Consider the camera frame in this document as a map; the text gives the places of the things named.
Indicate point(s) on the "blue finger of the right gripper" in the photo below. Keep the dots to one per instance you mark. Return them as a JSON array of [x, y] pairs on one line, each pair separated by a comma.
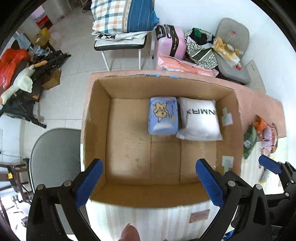
[[285, 171]]

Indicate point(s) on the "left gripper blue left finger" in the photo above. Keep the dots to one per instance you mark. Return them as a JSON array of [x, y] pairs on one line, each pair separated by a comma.
[[89, 182]]

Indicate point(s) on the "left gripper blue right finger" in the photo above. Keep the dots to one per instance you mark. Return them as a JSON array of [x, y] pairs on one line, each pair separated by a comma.
[[241, 206]]

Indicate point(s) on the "lilac towel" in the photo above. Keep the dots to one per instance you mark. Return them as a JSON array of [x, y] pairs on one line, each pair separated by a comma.
[[267, 135]]

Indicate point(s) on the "green snack packet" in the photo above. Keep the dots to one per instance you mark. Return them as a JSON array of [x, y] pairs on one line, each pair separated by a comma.
[[250, 139]]

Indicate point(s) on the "orange snack packet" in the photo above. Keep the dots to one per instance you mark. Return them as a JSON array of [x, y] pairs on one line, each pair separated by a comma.
[[260, 124]]

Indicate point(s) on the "white pillow pack black letters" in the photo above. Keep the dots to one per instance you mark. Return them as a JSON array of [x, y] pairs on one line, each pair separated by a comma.
[[199, 120]]

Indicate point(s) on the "blue cartoon tissue pack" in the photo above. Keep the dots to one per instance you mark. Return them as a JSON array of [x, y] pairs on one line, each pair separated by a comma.
[[163, 116]]

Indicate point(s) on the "red snack packet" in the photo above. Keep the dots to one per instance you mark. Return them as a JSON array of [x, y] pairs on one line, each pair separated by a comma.
[[274, 132]]

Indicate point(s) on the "operator hand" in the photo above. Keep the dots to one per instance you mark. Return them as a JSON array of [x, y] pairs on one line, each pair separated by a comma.
[[129, 233]]

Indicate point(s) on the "pink striped table mat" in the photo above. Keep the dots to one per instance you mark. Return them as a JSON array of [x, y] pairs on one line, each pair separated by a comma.
[[185, 222]]

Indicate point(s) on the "grey round chair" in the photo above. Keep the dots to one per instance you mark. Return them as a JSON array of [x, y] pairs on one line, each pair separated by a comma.
[[54, 164]]

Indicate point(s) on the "open cardboard box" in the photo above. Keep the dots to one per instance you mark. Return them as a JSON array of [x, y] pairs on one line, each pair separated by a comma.
[[145, 171]]

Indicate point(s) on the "yellow snack bags on box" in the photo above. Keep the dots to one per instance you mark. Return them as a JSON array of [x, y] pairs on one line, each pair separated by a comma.
[[227, 53]]

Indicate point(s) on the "pink flat package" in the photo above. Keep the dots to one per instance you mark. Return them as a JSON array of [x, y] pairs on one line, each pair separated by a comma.
[[172, 64]]

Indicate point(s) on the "white goose plush toy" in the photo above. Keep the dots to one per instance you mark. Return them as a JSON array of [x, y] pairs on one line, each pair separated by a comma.
[[22, 82]]

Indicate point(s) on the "grey cushioned chair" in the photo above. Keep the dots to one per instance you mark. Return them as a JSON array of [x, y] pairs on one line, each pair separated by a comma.
[[240, 44]]

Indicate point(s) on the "clear plastic bottle red cap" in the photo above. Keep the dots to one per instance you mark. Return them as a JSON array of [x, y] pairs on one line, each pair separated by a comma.
[[230, 37]]

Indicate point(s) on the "black white patterned bag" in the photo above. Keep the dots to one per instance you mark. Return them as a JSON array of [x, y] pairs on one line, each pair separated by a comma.
[[199, 48]]

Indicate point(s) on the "pink suitcase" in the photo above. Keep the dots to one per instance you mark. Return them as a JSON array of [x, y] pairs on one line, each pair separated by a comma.
[[170, 41]]

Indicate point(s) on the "red orange plastic bag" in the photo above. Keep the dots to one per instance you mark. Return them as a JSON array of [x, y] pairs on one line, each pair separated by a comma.
[[10, 60]]

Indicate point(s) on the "white frame chair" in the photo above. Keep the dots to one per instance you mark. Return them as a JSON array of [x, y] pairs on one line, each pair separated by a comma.
[[132, 42]]

